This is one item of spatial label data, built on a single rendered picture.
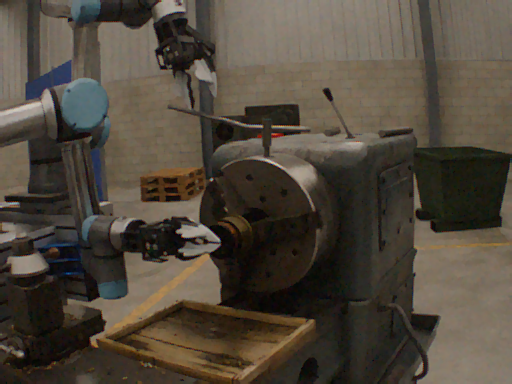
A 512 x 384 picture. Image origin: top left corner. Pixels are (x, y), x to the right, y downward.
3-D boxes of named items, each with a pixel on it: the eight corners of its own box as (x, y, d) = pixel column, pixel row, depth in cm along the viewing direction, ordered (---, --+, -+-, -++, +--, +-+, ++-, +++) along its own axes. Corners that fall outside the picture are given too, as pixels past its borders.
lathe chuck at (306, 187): (218, 268, 140) (220, 148, 134) (328, 293, 125) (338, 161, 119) (198, 277, 133) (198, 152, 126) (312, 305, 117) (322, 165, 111)
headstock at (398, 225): (301, 238, 201) (296, 133, 196) (421, 244, 177) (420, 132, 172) (209, 284, 151) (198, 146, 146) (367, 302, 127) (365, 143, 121)
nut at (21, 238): (26, 249, 79) (23, 228, 78) (39, 251, 77) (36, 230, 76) (8, 254, 75) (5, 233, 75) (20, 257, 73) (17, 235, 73)
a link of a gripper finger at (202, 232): (205, 248, 98) (167, 244, 103) (223, 241, 103) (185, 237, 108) (204, 232, 98) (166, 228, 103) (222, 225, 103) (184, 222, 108)
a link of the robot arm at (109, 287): (120, 285, 127) (114, 243, 126) (134, 297, 118) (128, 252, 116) (91, 290, 123) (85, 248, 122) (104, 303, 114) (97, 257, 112)
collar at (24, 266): (32, 262, 82) (29, 245, 81) (58, 268, 78) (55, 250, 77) (-4, 273, 75) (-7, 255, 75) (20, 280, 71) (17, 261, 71)
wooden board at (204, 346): (182, 313, 128) (180, 298, 128) (315, 335, 110) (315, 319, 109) (98, 354, 103) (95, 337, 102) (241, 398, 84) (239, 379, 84)
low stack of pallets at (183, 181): (164, 191, 1011) (162, 168, 1005) (207, 190, 995) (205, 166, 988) (139, 202, 890) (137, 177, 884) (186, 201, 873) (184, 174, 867)
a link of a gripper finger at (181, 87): (168, 112, 114) (164, 71, 113) (185, 111, 119) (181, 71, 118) (179, 110, 112) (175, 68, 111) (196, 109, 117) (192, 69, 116)
